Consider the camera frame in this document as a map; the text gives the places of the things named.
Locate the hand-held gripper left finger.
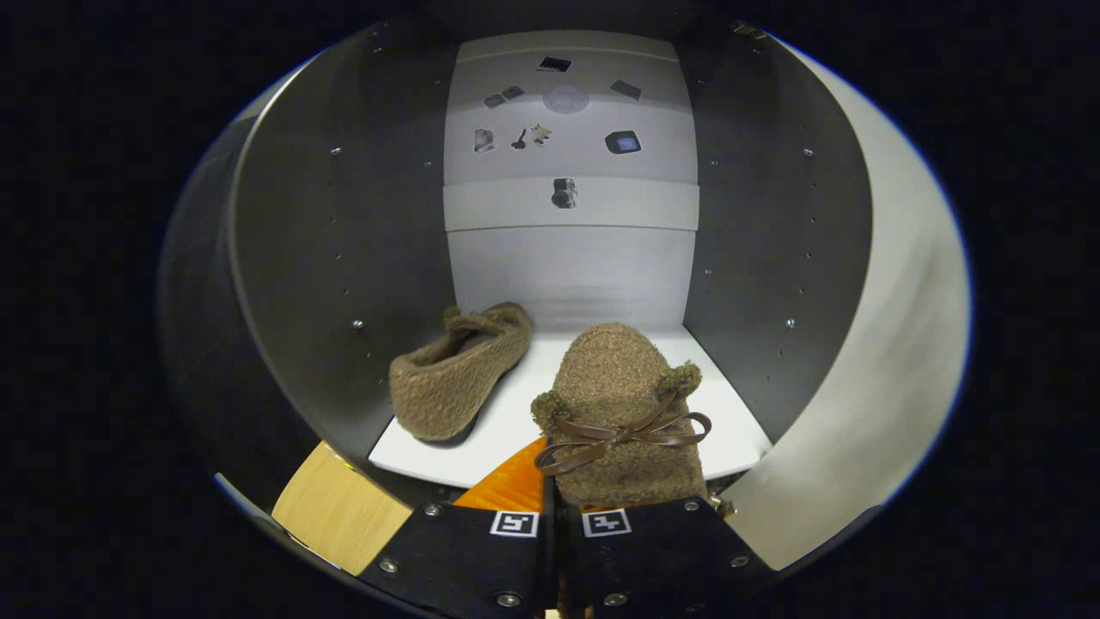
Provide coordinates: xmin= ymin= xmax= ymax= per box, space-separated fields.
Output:
xmin=357 ymin=434 xmax=556 ymax=619

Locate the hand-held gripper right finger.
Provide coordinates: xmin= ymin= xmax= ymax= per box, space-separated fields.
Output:
xmin=559 ymin=497 xmax=774 ymax=619

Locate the brown fuzzy shoe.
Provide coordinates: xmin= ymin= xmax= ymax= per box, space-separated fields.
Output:
xmin=530 ymin=322 xmax=714 ymax=508
xmin=388 ymin=301 xmax=534 ymax=443

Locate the dark grey shoe cabinet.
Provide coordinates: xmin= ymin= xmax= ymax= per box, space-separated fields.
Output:
xmin=159 ymin=17 xmax=873 ymax=517

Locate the white cabinet shelf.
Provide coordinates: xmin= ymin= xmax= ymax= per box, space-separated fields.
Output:
xmin=368 ymin=325 xmax=774 ymax=489

